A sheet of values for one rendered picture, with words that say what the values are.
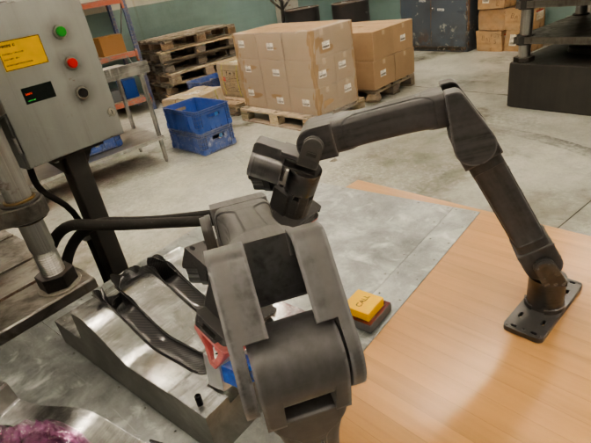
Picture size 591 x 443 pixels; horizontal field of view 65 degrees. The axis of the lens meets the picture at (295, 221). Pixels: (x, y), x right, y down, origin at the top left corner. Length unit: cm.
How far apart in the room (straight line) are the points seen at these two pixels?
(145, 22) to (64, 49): 638
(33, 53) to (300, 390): 122
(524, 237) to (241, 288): 64
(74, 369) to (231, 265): 77
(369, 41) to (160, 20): 369
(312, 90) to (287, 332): 437
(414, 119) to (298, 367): 52
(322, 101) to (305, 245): 437
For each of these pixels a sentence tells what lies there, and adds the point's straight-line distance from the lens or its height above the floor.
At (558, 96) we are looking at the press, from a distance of 473.
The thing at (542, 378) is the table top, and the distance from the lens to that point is 89.
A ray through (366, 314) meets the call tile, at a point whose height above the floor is 84.
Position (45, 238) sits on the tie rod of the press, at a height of 93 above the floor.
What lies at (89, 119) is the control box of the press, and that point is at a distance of 149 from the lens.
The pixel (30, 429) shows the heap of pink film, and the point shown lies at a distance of 81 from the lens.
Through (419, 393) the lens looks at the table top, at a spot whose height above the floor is 80.
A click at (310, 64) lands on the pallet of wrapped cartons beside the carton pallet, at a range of 460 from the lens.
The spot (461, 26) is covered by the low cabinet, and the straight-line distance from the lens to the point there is 767.
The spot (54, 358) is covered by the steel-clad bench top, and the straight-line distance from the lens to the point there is 113.
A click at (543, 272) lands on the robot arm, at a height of 91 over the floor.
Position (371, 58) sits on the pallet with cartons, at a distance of 534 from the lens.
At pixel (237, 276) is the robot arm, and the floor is 125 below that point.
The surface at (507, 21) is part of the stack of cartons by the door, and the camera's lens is 744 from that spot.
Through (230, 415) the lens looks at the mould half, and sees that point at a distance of 78.
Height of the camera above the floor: 143
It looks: 28 degrees down
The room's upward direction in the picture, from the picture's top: 10 degrees counter-clockwise
